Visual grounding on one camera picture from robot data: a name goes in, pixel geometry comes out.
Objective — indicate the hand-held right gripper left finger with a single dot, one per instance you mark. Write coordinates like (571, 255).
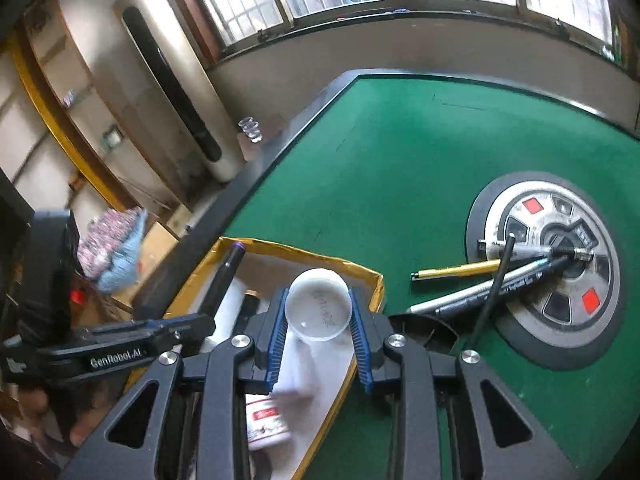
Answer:
(276, 332)

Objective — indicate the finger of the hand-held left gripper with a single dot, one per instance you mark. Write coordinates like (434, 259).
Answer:
(175, 332)

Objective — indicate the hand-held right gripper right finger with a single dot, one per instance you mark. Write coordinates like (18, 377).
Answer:
(361, 340)

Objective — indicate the black marker purple tip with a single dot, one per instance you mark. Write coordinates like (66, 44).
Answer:
(222, 285)

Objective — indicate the yellow cardboard box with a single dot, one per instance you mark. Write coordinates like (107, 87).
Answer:
(310, 260)

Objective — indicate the white pill bottle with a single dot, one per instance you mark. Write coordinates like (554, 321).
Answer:
(267, 420)

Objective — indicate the person's left hand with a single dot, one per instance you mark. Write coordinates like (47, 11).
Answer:
(85, 427)

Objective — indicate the white foam liner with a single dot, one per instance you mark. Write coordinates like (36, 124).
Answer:
(325, 375)

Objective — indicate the silver pen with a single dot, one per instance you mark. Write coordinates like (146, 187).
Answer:
(425, 305)

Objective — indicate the floral and blue cloth bundle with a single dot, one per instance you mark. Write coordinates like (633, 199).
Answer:
(117, 250)

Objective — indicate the gold pen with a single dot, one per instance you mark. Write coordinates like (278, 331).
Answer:
(450, 271)

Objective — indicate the thin black stick pen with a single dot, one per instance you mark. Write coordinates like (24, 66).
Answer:
(506, 255)

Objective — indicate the black marker pen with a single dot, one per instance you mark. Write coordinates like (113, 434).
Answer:
(520, 282)

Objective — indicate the yellow-framed wooden cabinet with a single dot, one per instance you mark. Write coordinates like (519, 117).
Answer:
(55, 90)

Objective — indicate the silver black marker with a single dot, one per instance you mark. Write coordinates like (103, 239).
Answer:
(530, 249)

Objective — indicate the brown side table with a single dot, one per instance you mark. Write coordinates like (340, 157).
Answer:
(272, 132)

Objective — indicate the clear glass cups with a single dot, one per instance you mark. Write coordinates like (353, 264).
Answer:
(251, 129)

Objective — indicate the round table control panel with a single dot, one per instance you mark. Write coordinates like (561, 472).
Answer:
(595, 330)

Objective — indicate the standing air conditioner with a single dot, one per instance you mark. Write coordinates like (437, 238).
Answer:
(170, 75)

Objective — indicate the wall socket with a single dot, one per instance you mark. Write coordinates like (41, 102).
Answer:
(112, 139)

